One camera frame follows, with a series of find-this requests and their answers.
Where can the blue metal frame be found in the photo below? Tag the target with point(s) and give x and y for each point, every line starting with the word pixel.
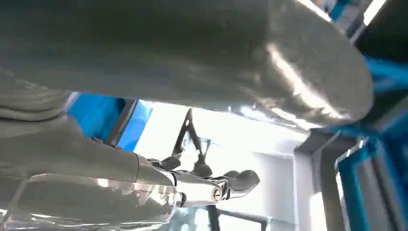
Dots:
pixel 353 191

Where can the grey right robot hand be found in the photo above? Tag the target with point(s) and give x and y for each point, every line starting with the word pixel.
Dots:
pixel 178 51

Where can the blue panel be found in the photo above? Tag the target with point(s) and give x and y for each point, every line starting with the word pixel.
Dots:
pixel 95 118

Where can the grey steel post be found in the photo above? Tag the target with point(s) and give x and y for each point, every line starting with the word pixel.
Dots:
pixel 328 178

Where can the ribbed grey right robot arm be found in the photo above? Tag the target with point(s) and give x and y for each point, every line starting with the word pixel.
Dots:
pixel 25 102

